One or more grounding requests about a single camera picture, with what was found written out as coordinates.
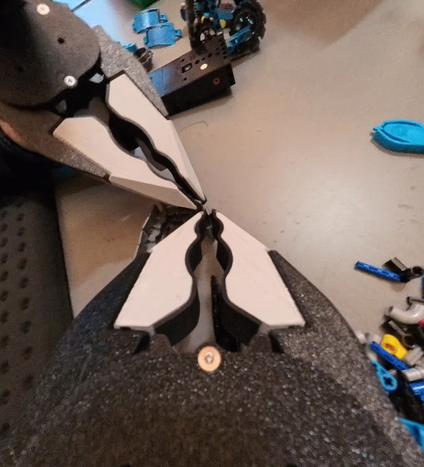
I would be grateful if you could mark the blue plastic separator tool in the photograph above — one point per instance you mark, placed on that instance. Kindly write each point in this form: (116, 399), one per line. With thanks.
(408, 138)

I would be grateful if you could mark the blue curved panel piece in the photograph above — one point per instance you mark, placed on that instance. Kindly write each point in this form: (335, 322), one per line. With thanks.
(157, 33)

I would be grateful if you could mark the small blue bracket piece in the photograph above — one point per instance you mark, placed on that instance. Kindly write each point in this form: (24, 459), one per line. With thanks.
(131, 47)

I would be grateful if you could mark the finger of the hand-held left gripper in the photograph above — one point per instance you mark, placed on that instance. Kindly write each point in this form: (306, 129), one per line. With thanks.
(106, 153)
(150, 124)

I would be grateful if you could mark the person's left hand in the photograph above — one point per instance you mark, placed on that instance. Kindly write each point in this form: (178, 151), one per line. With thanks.
(9, 133)

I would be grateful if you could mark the pile of plastic building pieces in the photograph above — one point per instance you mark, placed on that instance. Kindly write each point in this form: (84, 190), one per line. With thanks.
(408, 357)

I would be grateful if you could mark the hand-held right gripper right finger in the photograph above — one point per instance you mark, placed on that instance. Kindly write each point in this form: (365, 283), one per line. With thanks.
(263, 292)

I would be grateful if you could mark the black toothed toy wheel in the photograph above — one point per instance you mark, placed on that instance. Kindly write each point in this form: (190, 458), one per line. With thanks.
(145, 58)

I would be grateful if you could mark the black studded pad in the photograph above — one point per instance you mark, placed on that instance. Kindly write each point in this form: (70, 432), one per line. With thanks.
(15, 310)

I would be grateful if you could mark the black control box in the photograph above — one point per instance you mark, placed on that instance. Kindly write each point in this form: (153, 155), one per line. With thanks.
(193, 84)

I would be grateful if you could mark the blue tracked toy robot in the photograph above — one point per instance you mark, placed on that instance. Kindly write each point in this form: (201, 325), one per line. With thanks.
(226, 25)

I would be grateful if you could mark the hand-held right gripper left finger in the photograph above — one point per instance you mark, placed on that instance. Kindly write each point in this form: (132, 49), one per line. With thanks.
(157, 288)

